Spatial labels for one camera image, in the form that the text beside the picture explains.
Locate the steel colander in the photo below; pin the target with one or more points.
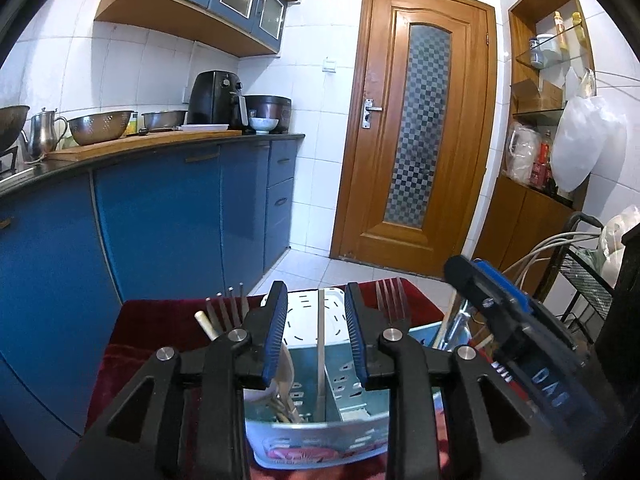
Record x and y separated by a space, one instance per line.
100 127

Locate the white tray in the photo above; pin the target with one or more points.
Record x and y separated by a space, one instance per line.
205 127

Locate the blue kitchen base cabinets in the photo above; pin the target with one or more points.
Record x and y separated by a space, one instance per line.
160 220

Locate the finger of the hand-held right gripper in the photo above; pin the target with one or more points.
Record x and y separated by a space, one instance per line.
505 285
475 285

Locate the red label bottle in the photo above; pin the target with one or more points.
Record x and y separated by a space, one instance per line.
542 165

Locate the white lidded jar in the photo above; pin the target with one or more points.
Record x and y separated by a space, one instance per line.
544 51

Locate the light blue utensil box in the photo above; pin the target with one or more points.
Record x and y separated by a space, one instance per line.
345 395

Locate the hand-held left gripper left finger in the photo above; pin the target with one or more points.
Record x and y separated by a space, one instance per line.
275 335

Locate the gas stove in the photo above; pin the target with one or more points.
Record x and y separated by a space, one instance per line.
12 166

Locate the wooden door with glass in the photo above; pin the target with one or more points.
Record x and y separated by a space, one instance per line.
370 160

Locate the black air fryer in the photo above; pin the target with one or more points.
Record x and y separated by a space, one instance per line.
212 100

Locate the large white plastic bag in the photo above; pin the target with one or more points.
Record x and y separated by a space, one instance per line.
587 145

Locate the wooden shelf unit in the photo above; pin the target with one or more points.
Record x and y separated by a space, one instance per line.
515 220

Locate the steel pitcher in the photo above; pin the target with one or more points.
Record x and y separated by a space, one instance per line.
42 132

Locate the cardboard box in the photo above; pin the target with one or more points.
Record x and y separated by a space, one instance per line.
536 96

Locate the yellow green bottle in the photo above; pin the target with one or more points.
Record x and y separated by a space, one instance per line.
133 122

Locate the small steel fork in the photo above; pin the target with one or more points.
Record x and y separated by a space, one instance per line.
392 305

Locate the white wall switch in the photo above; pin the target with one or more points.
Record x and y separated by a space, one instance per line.
330 65

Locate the crumpled white bag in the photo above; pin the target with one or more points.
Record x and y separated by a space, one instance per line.
615 240

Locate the small hanging plastic bag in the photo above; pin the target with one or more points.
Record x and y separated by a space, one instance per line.
580 83

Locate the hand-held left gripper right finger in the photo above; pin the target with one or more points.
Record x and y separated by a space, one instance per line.
356 335

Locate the steel basin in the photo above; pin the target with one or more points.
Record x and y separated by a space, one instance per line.
164 119

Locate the dark rice cooker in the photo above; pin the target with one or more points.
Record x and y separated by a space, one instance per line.
272 109

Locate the beige plastic fork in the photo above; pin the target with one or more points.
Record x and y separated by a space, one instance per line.
205 325

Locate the white bowl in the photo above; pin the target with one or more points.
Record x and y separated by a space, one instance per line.
263 125

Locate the dark steel wok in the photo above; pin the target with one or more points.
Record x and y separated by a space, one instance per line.
12 125

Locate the yellow oil bottle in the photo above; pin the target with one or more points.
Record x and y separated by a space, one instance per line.
577 32
561 35

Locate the red floral blanket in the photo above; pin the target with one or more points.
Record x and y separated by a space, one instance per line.
150 320

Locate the beige plastic spoon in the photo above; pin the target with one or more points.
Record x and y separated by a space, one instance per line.
286 375

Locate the wooden cutting board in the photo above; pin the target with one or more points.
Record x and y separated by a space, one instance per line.
140 141

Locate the large steel fork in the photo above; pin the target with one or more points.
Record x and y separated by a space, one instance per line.
225 312

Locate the clear plastic bag bundle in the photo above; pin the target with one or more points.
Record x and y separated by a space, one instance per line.
522 152

